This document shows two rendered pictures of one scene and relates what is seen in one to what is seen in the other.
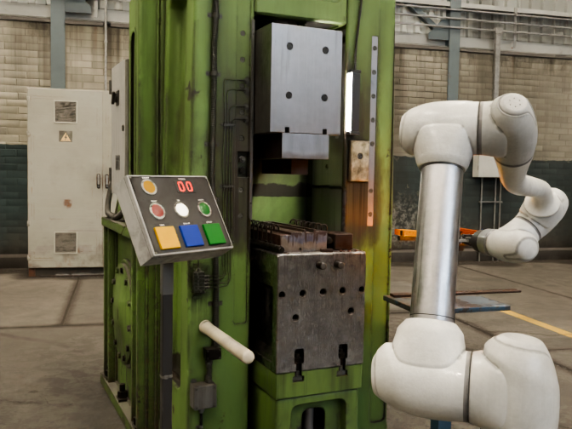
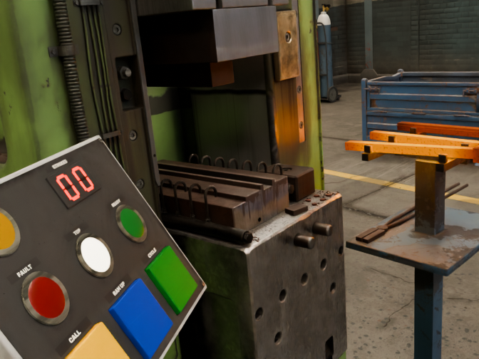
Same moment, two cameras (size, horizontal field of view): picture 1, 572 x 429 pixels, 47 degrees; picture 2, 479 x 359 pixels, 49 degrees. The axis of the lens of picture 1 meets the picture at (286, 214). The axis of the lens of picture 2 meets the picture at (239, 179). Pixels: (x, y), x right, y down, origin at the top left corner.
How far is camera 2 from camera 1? 1.58 m
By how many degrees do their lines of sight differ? 27
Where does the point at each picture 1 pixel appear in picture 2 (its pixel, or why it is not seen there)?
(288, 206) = (159, 129)
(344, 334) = (328, 325)
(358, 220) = (291, 137)
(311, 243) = (271, 203)
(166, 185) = (35, 202)
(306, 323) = (291, 336)
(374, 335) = not seen: hidden behind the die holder
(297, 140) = (236, 21)
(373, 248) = not seen: hidden behind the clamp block
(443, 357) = not seen: outside the picture
